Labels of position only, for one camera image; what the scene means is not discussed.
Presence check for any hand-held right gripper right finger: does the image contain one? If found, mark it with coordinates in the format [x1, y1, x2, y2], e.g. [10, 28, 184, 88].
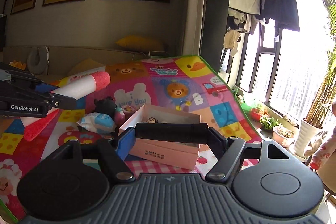
[205, 128, 290, 183]

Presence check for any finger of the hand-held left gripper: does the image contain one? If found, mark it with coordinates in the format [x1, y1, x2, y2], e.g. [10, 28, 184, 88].
[48, 93, 77, 111]
[0, 62, 61, 94]

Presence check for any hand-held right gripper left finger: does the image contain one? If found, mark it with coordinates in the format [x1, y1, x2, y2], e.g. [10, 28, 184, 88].
[54, 127, 137, 183]

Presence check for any white red foam rocket toy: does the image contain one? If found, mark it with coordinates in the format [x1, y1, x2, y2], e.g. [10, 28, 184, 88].
[23, 71, 111, 142]

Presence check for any blue white tissue pack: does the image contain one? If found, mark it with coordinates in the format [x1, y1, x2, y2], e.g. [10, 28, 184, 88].
[77, 112, 116, 134]

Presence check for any black plush toy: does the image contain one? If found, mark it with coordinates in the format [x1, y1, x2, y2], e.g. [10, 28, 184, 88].
[94, 98, 117, 122]

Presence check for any pink cardboard box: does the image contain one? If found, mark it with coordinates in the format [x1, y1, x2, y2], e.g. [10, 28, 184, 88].
[119, 104, 202, 170]

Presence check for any black cylinder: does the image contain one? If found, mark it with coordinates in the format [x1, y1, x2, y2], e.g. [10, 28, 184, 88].
[134, 122, 210, 145]

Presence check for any grey neck pillow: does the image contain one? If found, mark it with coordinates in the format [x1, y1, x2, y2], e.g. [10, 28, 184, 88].
[27, 46, 49, 75]

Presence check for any orange object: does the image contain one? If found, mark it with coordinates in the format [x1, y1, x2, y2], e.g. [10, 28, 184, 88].
[9, 60, 28, 70]

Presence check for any yellow pillow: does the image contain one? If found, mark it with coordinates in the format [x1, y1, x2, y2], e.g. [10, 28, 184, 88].
[115, 35, 164, 52]
[67, 57, 105, 76]

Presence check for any beige sofa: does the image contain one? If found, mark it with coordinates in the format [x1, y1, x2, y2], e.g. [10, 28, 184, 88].
[2, 46, 184, 76]

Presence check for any red potted plant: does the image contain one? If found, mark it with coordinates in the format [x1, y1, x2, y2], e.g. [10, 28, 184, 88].
[249, 106, 269, 122]

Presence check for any dark potted plant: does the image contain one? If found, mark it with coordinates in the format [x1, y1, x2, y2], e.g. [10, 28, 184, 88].
[260, 115, 281, 132]

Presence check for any white container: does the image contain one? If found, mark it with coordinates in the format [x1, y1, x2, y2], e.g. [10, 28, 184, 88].
[218, 70, 230, 83]

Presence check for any small potted plant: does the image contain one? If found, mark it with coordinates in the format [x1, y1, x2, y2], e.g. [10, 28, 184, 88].
[272, 126, 296, 147]

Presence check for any black screen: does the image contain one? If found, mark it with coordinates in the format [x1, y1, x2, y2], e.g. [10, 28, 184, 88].
[0, 14, 7, 52]

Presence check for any colourful cartoon play mat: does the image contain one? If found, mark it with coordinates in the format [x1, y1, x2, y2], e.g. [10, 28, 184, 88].
[0, 55, 263, 222]

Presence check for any tall plant in white pot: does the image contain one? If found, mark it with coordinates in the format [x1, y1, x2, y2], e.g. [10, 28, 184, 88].
[293, 0, 336, 159]

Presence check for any beige hanging garment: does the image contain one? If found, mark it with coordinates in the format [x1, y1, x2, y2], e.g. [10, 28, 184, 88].
[223, 29, 244, 56]

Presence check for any patterned hanging garment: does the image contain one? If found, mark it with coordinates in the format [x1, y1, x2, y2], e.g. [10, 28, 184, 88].
[227, 7, 260, 33]

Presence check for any dark hanging garment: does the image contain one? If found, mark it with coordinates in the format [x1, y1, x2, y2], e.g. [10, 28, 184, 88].
[262, 0, 300, 32]

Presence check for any white cable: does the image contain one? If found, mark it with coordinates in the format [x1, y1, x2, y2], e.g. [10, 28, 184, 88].
[133, 51, 168, 62]

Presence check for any black window frame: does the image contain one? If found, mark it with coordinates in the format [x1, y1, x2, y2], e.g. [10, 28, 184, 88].
[235, 0, 336, 130]

